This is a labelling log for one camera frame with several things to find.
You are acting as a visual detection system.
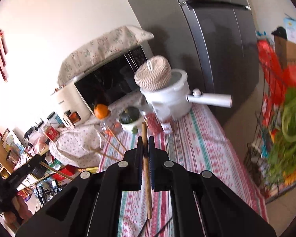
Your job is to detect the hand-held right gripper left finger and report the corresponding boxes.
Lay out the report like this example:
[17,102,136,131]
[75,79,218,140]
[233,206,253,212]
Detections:
[15,136,143,237]

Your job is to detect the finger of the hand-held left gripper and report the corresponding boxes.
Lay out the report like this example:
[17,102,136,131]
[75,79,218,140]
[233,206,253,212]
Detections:
[8,154,46,186]

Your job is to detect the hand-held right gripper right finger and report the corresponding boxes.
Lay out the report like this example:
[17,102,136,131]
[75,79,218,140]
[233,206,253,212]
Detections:
[148,136,277,237]

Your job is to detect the light wooden chopstick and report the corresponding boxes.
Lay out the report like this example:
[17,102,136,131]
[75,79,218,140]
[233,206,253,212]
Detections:
[96,130,124,157]
[141,122,153,220]
[106,125,128,151]
[89,148,122,161]
[40,162,74,181]

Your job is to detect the person's left hand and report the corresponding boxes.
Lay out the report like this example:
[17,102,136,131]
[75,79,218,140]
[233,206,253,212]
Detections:
[2,194,34,230]

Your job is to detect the labelled plastic jar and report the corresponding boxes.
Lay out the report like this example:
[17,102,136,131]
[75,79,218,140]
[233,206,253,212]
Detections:
[160,118,174,135]

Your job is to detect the plastic jar of red berries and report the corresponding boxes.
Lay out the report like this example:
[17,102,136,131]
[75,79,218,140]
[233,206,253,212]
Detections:
[141,111,162,136]

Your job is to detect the small red box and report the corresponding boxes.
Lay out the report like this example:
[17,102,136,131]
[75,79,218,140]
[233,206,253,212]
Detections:
[45,126,61,142]

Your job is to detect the dark green pumpkin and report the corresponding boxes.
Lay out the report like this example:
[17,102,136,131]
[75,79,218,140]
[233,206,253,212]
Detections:
[119,106,141,124]

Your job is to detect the patterned knit tablecloth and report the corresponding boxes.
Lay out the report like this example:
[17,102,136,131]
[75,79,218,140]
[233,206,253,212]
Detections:
[96,102,269,237]

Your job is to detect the floral white cloth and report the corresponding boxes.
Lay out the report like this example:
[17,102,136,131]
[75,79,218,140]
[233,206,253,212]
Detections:
[48,94,148,166]

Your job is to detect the orange fruit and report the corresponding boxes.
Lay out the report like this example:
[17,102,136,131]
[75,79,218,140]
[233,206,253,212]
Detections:
[94,104,109,119]

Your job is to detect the white air fryer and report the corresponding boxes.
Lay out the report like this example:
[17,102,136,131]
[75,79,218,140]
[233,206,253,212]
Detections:
[50,85,92,129]

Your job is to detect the white microwave oven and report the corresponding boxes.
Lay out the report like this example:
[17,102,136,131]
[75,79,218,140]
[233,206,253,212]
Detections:
[58,44,153,119]

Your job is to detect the woven straw lid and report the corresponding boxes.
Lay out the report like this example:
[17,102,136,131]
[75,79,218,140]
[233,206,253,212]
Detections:
[134,55,173,92]

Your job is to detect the dark grey refrigerator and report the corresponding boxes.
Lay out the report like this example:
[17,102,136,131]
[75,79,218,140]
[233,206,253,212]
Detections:
[115,0,260,126]

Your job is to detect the floral microwave cover cloth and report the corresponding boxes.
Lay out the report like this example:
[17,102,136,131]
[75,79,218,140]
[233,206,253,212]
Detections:
[57,25,155,86]

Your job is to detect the green leafy vegetables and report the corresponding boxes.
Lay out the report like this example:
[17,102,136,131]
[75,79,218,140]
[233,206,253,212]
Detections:
[266,86,296,178]

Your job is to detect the red plastic bag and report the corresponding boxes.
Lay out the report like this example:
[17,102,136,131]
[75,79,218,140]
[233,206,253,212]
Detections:
[258,39,296,109]

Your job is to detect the brown cardboard box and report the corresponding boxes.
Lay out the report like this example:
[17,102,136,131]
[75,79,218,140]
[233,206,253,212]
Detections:
[274,36,296,67]

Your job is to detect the blue white carton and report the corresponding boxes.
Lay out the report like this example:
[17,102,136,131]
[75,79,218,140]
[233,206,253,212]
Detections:
[284,17,296,45]

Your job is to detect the white pot with handle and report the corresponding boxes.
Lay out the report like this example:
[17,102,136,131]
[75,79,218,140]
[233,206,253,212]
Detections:
[140,69,233,121]

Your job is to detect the black wire rack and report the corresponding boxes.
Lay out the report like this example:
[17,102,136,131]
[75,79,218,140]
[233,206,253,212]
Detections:
[243,59,296,204]

